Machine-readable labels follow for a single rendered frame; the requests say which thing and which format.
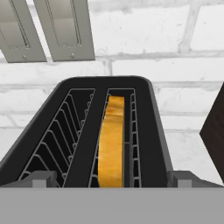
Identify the black toaster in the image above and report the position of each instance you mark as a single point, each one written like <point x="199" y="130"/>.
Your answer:
<point x="147" y="140"/>

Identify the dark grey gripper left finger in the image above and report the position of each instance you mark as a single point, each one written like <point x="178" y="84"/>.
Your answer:
<point x="40" y="178"/>

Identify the golden bread slice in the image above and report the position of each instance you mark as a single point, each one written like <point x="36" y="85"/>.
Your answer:
<point x="111" y="145"/>

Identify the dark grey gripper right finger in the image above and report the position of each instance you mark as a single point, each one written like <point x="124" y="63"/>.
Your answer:
<point x="182" y="178"/>

